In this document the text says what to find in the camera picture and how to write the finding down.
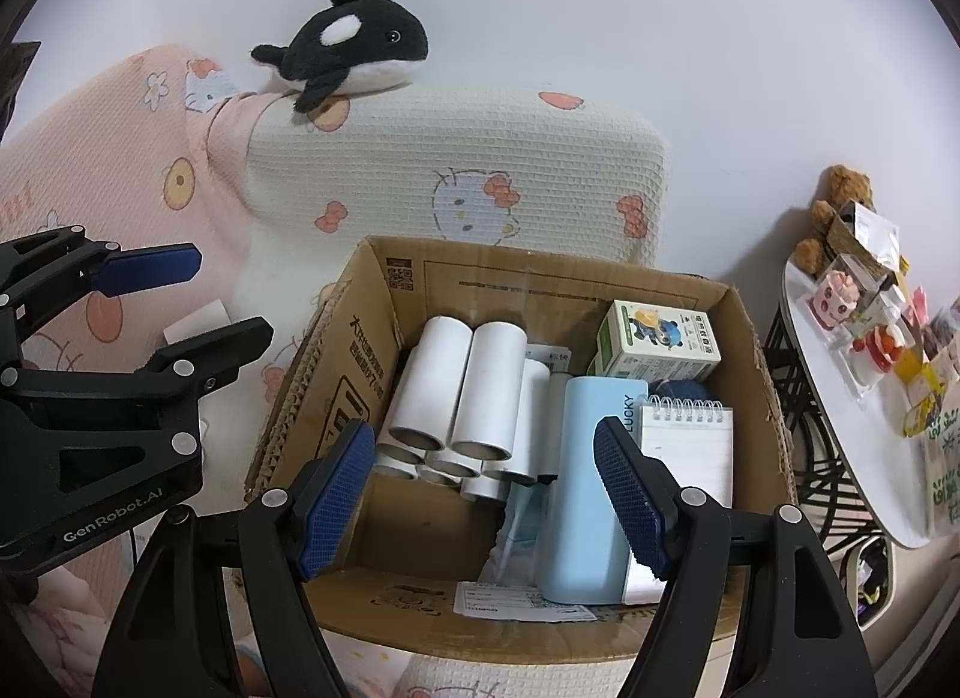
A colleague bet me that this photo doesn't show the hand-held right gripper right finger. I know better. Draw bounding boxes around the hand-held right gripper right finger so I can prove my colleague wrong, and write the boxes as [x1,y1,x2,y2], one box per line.
[594,417,878,698]

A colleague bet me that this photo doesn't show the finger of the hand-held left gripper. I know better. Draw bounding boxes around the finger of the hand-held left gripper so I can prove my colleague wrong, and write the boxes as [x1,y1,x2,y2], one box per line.
[0,224,203,361]
[0,317,275,579]

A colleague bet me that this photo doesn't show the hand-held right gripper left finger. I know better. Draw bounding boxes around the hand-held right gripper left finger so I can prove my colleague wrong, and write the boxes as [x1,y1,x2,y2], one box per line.
[90,418,377,698]

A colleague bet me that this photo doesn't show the brown cardboard box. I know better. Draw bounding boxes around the brown cardboard box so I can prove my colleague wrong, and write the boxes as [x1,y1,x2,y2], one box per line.
[244,234,797,658]

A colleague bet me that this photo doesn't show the pile of white paper tubes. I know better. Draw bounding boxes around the pile of white paper tubes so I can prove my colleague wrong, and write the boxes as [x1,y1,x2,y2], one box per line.
[373,317,556,504]

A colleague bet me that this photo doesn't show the light blue pencil case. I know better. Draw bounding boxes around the light blue pencil case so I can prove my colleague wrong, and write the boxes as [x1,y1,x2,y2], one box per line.
[538,377,650,605]

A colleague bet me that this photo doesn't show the white spiral notepad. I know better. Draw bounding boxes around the white spiral notepad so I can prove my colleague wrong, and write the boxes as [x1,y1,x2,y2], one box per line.
[622,396,734,605]

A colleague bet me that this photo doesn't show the light blue plastic packet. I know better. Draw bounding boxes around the light blue plastic packet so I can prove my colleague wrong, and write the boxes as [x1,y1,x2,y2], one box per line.
[480,480,560,586]

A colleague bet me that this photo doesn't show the dark blue object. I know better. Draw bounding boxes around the dark blue object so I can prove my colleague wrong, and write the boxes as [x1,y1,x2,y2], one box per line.
[651,377,710,403]

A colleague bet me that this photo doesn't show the white shipping label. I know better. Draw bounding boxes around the white shipping label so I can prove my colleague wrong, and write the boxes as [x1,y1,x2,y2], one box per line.
[456,582,597,624]

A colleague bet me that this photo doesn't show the green white printed carton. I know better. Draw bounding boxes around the green white printed carton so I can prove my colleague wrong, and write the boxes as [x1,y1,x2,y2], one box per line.
[596,299,722,380]

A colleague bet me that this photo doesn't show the white labelled packet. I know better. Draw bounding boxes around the white labelled packet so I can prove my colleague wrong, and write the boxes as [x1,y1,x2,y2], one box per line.
[525,344,571,376]

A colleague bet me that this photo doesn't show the white side table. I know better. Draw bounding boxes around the white side table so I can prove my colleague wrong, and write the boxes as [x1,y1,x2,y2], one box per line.
[761,251,960,556]

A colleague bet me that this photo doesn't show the white framed small mirror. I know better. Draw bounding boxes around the white framed small mirror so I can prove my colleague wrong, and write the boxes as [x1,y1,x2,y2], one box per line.
[847,533,895,630]

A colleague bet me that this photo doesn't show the red white toy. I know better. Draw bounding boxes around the red white toy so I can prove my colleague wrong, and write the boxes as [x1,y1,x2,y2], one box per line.
[851,323,905,376]

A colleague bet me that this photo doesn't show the black white orca plush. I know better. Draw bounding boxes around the black white orca plush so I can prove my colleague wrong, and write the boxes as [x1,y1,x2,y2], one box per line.
[251,0,430,115]

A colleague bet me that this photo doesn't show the yellow toy pieces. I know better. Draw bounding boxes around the yellow toy pieces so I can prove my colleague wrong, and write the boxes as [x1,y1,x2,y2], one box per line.
[892,345,947,436]

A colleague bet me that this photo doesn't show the green printed bag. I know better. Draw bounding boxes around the green printed bag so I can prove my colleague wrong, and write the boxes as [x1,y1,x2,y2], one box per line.
[926,398,960,535]

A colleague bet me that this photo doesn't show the cream printed pillow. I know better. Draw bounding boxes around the cream printed pillow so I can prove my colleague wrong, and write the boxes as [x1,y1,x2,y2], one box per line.
[241,84,671,271]

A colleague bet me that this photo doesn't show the white paper packet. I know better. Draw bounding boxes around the white paper packet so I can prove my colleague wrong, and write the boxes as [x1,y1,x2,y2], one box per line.
[840,201,901,271]

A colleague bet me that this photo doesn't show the brown teddy bear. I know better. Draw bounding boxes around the brown teddy bear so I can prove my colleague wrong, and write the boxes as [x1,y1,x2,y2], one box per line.
[795,164,875,275]

